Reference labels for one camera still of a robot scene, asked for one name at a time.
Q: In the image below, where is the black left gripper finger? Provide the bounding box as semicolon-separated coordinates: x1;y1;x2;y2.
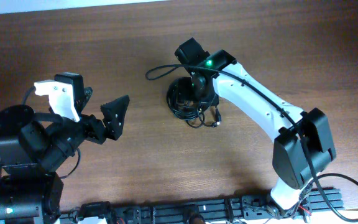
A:
78;87;93;112
101;95;130;141

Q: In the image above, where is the black usb cable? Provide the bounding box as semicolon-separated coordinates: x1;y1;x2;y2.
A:
165;77;223;129

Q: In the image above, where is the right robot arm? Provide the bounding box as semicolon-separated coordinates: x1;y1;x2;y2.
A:
175;38;336;218

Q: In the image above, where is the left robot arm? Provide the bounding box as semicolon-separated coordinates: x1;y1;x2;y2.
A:
0;87;130;223

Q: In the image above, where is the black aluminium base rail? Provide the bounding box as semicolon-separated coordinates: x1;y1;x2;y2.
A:
59;187;344;224

